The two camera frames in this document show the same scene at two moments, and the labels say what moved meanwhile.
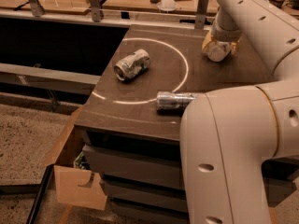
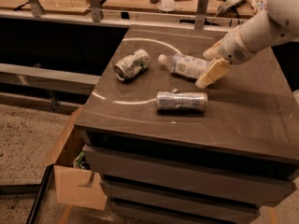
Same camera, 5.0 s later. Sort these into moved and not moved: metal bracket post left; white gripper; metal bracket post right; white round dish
Moved: white gripper
Not moved: metal bracket post left; metal bracket post right; white round dish
